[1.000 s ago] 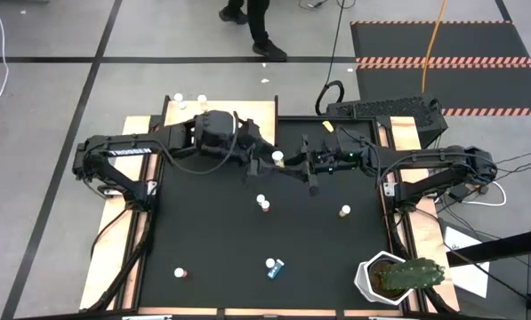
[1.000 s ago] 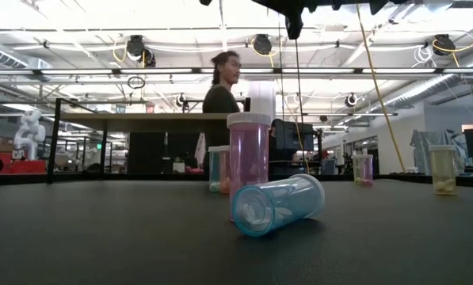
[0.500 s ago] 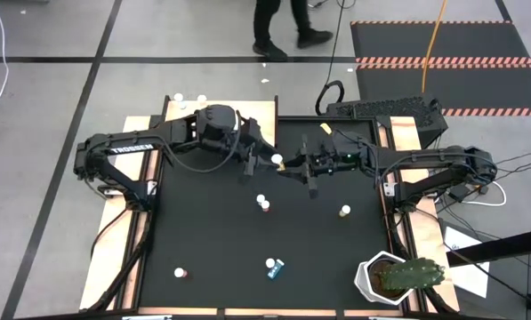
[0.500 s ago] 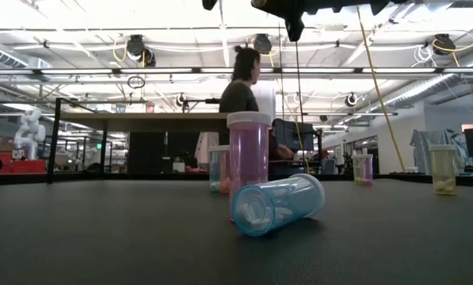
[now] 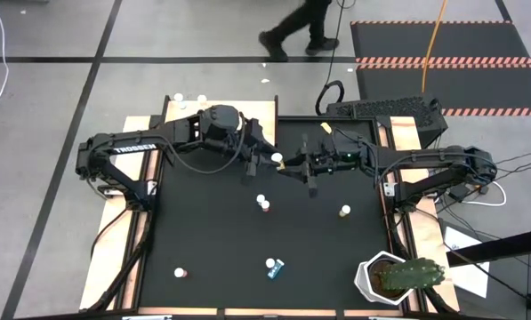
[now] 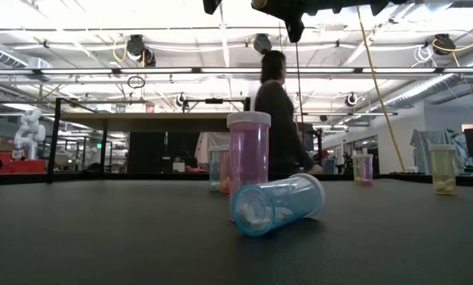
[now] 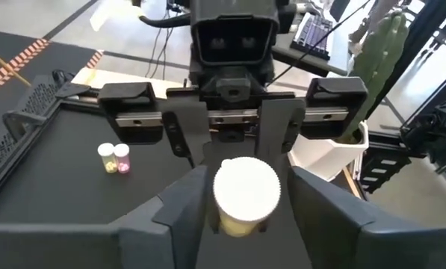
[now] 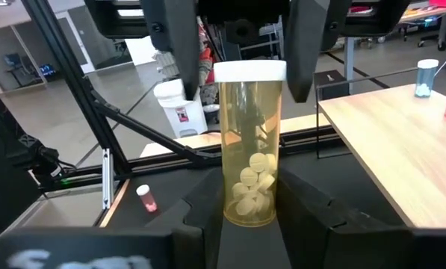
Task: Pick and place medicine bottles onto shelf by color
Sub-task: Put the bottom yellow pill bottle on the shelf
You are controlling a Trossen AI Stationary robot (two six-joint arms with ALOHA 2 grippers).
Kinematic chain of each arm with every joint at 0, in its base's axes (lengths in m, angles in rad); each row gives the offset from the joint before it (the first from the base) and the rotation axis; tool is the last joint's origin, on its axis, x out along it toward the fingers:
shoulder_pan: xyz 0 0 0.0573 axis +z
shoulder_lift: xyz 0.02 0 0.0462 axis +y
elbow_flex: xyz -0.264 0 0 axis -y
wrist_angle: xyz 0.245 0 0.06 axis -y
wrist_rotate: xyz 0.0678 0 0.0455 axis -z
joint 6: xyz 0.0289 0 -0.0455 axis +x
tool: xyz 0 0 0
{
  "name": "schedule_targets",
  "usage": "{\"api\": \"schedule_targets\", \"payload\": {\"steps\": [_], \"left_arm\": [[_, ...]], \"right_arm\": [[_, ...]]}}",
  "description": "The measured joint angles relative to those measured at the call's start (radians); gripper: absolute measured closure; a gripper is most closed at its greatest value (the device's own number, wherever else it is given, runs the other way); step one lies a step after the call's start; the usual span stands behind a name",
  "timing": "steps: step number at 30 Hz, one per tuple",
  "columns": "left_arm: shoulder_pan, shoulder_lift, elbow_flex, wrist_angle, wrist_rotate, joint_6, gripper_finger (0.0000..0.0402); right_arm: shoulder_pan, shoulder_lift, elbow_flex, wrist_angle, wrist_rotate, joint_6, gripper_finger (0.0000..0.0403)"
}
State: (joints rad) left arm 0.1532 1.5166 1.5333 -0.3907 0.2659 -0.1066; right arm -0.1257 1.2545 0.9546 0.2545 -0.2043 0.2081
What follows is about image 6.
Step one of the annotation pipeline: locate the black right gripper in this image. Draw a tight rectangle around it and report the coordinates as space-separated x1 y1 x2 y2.
267 0 398 44

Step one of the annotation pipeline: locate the pink-purple medicine bottle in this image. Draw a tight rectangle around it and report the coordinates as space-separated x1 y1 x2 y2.
226 111 272 222
357 154 375 188

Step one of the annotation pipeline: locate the teal medicine bottle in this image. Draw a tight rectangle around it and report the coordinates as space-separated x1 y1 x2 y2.
208 145 221 194

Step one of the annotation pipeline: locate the wooden shelf with black legs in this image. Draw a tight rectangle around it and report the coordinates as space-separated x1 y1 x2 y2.
47 97 253 185

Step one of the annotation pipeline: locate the long ceiling light bar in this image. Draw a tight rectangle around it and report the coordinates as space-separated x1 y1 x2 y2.
0 66 473 76

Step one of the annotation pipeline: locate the person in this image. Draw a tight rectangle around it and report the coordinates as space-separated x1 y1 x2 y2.
254 49 324 175

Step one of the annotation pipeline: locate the grey cloth cover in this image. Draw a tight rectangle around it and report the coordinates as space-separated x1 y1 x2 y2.
409 128 469 175

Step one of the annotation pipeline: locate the yellow hanging cable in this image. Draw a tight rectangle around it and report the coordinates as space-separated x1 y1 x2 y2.
354 3 407 174

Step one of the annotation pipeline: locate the silver ventilation duct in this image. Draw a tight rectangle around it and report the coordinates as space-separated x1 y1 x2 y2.
372 73 473 112

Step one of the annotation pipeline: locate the black aluminium table frame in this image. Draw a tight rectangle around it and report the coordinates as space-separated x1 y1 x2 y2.
0 172 473 188

